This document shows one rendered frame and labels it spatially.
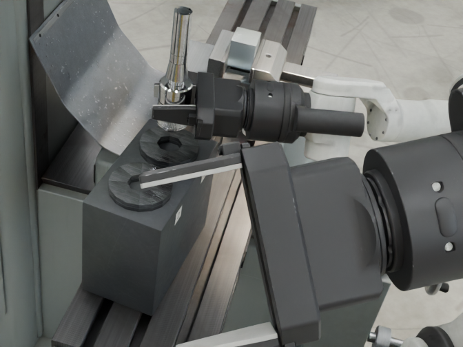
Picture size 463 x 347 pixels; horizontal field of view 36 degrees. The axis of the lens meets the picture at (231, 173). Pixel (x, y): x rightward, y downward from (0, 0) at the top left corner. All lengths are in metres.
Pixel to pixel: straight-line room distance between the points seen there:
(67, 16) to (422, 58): 2.64
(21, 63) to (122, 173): 0.46
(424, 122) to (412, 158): 0.69
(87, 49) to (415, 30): 2.82
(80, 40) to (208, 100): 0.58
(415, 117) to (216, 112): 0.30
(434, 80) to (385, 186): 3.33
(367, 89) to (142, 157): 0.34
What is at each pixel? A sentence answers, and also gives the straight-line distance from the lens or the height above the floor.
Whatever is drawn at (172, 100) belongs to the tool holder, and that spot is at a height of 1.25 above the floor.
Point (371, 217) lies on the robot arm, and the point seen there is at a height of 1.57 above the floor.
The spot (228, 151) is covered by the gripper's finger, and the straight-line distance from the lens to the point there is 0.43.
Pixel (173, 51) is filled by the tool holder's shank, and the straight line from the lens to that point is 0.99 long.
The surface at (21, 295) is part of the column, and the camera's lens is 1.84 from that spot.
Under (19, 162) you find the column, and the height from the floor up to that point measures 0.83.
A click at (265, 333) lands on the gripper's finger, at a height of 1.50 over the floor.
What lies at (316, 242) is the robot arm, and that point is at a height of 1.55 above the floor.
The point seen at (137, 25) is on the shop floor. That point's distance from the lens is 3.69.
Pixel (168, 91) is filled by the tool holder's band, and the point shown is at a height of 1.27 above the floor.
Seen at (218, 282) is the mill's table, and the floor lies 0.96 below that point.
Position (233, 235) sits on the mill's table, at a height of 0.96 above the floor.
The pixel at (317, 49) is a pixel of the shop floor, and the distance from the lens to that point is 3.72.
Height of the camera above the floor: 1.84
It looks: 41 degrees down
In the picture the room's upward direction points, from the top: 11 degrees clockwise
